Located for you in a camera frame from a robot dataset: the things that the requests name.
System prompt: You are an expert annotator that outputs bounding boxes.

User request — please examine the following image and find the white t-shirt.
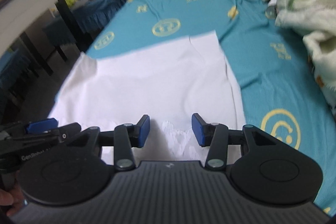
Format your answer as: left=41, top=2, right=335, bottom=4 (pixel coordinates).
left=50, top=31, right=245, bottom=161

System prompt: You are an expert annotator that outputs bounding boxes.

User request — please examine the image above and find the person's left hand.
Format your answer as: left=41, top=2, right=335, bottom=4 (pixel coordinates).
left=0, top=184, right=25, bottom=216

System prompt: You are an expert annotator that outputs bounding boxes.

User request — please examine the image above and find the teal patterned bed sheet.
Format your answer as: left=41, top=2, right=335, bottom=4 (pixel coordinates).
left=88, top=0, right=335, bottom=215

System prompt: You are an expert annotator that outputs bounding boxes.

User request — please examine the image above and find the light green fleece blanket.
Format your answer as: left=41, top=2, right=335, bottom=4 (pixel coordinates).
left=263, top=0, right=335, bottom=113

